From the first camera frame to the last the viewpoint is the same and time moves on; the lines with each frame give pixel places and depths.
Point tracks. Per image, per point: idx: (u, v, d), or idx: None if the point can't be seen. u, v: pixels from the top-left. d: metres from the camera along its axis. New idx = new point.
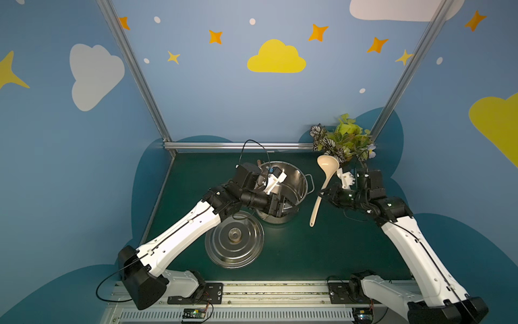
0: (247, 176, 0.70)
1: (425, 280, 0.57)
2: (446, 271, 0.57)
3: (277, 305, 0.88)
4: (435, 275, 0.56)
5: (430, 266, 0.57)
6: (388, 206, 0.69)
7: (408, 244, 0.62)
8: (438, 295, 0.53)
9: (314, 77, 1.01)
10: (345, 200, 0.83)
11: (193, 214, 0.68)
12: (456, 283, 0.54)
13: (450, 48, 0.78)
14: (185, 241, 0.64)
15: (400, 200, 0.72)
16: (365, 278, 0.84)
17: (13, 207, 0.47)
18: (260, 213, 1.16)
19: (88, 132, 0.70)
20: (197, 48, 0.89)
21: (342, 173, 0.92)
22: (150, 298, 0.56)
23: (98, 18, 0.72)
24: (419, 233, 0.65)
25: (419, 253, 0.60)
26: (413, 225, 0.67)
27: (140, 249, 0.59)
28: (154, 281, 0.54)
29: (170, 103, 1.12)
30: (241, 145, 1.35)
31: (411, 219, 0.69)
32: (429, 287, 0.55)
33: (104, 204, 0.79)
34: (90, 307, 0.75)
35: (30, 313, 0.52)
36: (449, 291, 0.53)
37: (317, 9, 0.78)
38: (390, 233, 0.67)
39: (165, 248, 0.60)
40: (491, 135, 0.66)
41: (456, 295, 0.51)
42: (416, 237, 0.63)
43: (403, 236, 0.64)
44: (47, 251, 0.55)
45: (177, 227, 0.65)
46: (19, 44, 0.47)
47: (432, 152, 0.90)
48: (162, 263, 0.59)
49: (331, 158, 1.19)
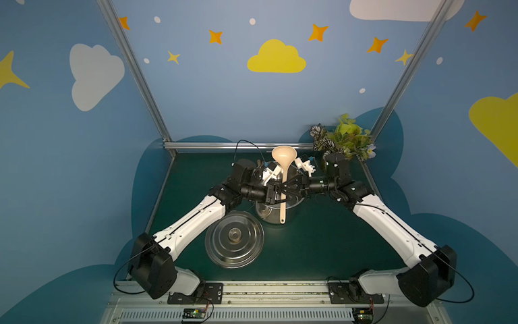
0: (243, 173, 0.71)
1: (400, 244, 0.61)
2: (414, 232, 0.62)
3: (277, 305, 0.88)
4: (407, 237, 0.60)
5: (401, 231, 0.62)
6: (353, 191, 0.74)
7: (378, 217, 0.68)
8: (413, 254, 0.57)
9: (315, 77, 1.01)
10: (316, 188, 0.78)
11: (203, 204, 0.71)
12: (425, 239, 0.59)
13: (450, 48, 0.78)
14: (197, 228, 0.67)
15: (362, 183, 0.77)
16: (362, 275, 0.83)
17: (13, 208, 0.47)
18: (260, 213, 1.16)
19: (88, 131, 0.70)
20: (197, 48, 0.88)
21: (301, 163, 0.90)
22: (164, 284, 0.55)
23: (98, 18, 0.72)
24: (382, 204, 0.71)
25: (388, 222, 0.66)
26: (376, 200, 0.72)
27: (157, 235, 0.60)
28: (173, 262, 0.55)
29: (170, 103, 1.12)
30: (236, 145, 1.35)
31: (373, 195, 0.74)
32: (405, 250, 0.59)
33: (104, 204, 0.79)
34: (90, 307, 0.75)
35: (30, 312, 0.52)
36: (421, 247, 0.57)
37: (317, 10, 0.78)
38: (361, 214, 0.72)
39: (181, 233, 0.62)
40: (491, 135, 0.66)
41: (427, 250, 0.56)
42: (382, 209, 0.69)
43: (371, 211, 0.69)
44: (46, 250, 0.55)
45: (188, 215, 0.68)
46: (18, 44, 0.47)
47: (432, 152, 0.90)
48: (178, 247, 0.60)
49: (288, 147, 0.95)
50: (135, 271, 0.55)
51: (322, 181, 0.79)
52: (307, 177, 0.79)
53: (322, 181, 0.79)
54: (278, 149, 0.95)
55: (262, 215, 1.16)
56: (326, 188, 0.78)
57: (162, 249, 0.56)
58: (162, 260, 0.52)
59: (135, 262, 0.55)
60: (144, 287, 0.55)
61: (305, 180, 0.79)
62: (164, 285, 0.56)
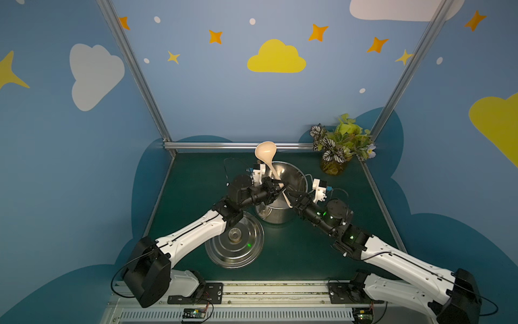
0: (239, 193, 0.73)
1: (421, 283, 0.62)
2: (425, 264, 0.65)
3: (277, 305, 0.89)
4: (424, 274, 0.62)
5: (415, 269, 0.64)
6: (352, 241, 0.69)
7: (389, 262, 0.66)
8: (440, 291, 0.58)
9: (315, 77, 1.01)
10: (311, 216, 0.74)
11: (206, 218, 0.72)
12: (438, 270, 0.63)
13: (450, 49, 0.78)
14: (199, 239, 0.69)
15: (357, 227, 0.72)
16: (369, 286, 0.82)
17: (14, 207, 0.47)
18: (260, 213, 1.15)
19: (88, 132, 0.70)
20: (197, 48, 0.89)
21: (316, 187, 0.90)
22: (154, 292, 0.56)
23: (98, 19, 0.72)
24: (385, 244, 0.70)
25: (400, 264, 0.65)
26: (378, 242, 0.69)
27: (160, 239, 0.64)
28: (170, 271, 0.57)
29: (170, 103, 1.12)
30: (233, 145, 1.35)
31: (373, 237, 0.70)
32: (429, 288, 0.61)
33: (104, 204, 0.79)
34: (90, 306, 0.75)
35: (30, 312, 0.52)
36: (441, 280, 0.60)
37: (317, 10, 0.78)
38: (370, 261, 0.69)
39: (182, 241, 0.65)
40: (490, 136, 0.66)
41: (448, 281, 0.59)
42: (388, 251, 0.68)
43: (381, 258, 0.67)
44: (47, 250, 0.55)
45: (191, 226, 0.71)
46: (19, 44, 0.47)
47: (433, 152, 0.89)
48: (178, 254, 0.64)
49: (267, 143, 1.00)
50: (129, 274, 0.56)
51: (320, 212, 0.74)
52: (307, 200, 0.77)
53: (319, 212, 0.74)
54: (261, 145, 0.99)
55: (262, 215, 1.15)
56: (320, 223, 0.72)
57: (163, 255, 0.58)
58: (160, 265, 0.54)
59: (131, 266, 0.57)
60: (133, 293, 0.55)
61: (305, 201, 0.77)
62: (155, 294, 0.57)
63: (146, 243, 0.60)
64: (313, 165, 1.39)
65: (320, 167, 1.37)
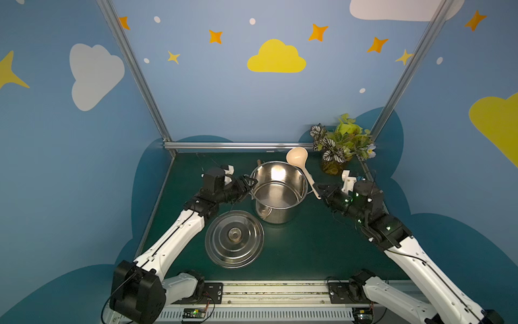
0: (214, 183, 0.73)
1: (442, 305, 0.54)
2: (458, 289, 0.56)
3: (277, 305, 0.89)
4: (452, 299, 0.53)
5: (444, 290, 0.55)
6: (387, 232, 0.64)
7: (419, 271, 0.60)
8: (460, 320, 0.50)
9: (314, 77, 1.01)
10: (339, 204, 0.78)
11: (181, 220, 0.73)
12: (471, 301, 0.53)
13: (450, 49, 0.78)
14: (179, 244, 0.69)
15: (396, 219, 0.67)
16: (368, 285, 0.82)
17: (13, 206, 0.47)
18: (260, 213, 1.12)
19: (88, 131, 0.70)
20: (198, 48, 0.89)
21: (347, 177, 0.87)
22: (152, 308, 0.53)
23: (98, 18, 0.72)
24: (423, 253, 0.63)
25: (429, 276, 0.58)
26: (415, 245, 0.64)
27: (139, 259, 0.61)
28: (160, 284, 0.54)
29: (170, 103, 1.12)
30: (233, 145, 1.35)
31: (410, 239, 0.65)
32: (448, 313, 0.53)
33: (104, 205, 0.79)
34: (90, 307, 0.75)
35: (30, 313, 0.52)
36: (468, 312, 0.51)
37: (317, 9, 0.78)
38: (398, 261, 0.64)
39: (164, 252, 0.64)
40: (490, 136, 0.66)
41: (475, 316, 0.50)
42: (424, 260, 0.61)
43: (411, 262, 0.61)
44: (46, 250, 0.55)
45: (168, 233, 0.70)
46: (18, 44, 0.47)
47: (433, 152, 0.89)
48: (163, 266, 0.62)
49: (299, 149, 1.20)
50: (119, 302, 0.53)
51: (348, 200, 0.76)
52: (336, 189, 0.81)
53: (347, 200, 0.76)
54: (292, 152, 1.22)
55: (262, 215, 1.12)
56: (348, 210, 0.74)
57: (148, 273, 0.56)
58: (149, 282, 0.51)
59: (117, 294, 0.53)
60: (131, 318, 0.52)
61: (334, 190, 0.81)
62: (154, 310, 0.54)
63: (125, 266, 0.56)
64: (313, 165, 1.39)
65: (320, 167, 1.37)
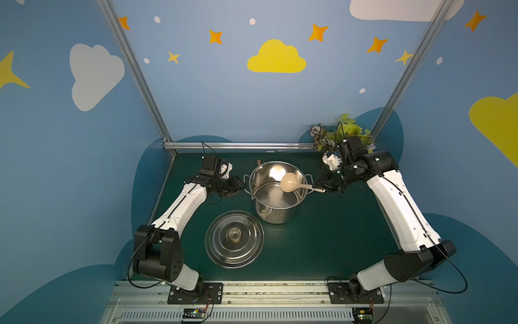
0: (214, 161, 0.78)
1: (403, 229, 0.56)
2: (425, 220, 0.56)
3: (277, 305, 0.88)
4: (414, 224, 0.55)
5: (411, 216, 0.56)
6: (376, 161, 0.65)
7: (391, 198, 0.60)
8: (415, 241, 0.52)
9: (314, 77, 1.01)
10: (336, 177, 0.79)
11: (185, 190, 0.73)
12: (433, 231, 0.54)
13: (450, 48, 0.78)
14: (189, 210, 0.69)
15: (386, 154, 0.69)
16: (360, 272, 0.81)
17: (13, 208, 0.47)
18: (260, 213, 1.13)
19: (88, 131, 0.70)
20: (198, 48, 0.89)
21: (327, 158, 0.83)
22: (176, 265, 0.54)
23: (98, 19, 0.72)
24: (403, 185, 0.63)
25: (400, 203, 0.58)
26: (398, 178, 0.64)
27: (154, 223, 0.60)
28: (179, 241, 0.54)
29: (170, 103, 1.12)
30: (233, 145, 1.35)
31: (396, 172, 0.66)
32: (406, 235, 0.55)
33: (104, 204, 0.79)
34: (90, 306, 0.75)
35: (30, 312, 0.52)
36: (425, 237, 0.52)
37: (316, 10, 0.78)
38: (374, 189, 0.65)
39: (177, 214, 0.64)
40: (490, 136, 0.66)
41: (431, 241, 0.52)
42: (400, 190, 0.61)
43: (388, 190, 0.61)
44: (46, 250, 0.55)
45: (176, 201, 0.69)
46: (18, 44, 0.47)
47: (434, 152, 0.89)
48: (179, 227, 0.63)
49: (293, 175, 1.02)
50: (143, 262, 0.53)
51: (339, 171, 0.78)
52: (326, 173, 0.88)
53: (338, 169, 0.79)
54: (284, 177, 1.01)
55: (262, 215, 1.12)
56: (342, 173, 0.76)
57: (166, 232, 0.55)
58: (170, 238, 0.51)
59: (139, 256, 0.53)
60: (156, 277, 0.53)
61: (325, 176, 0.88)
62: (176, 268, 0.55)
63: (144, 229, 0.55)
64: (313, 165, 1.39)
65: (320, 167, 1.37)
